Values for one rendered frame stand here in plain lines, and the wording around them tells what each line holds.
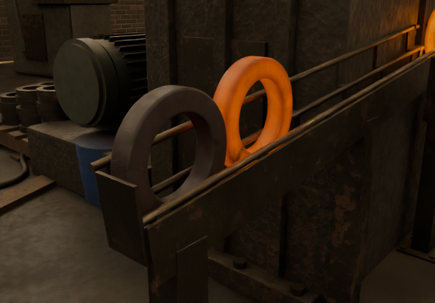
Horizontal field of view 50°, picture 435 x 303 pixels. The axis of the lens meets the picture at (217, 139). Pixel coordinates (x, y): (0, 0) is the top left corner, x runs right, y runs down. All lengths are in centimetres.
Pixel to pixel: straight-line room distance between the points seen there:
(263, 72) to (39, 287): 108
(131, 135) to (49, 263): 118
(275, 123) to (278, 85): 7
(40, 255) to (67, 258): 10
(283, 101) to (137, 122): 31
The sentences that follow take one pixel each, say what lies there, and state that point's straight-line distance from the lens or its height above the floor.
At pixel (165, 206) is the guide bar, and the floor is 59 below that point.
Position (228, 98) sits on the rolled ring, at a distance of 66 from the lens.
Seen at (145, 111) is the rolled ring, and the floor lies 71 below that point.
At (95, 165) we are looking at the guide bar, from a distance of 60.
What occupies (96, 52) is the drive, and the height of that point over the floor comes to 63.
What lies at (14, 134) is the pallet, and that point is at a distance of 271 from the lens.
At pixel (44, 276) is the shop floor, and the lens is 163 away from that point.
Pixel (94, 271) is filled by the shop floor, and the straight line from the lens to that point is 160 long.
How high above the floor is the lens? 83
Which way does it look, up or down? 17 degrees down
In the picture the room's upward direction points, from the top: straight up
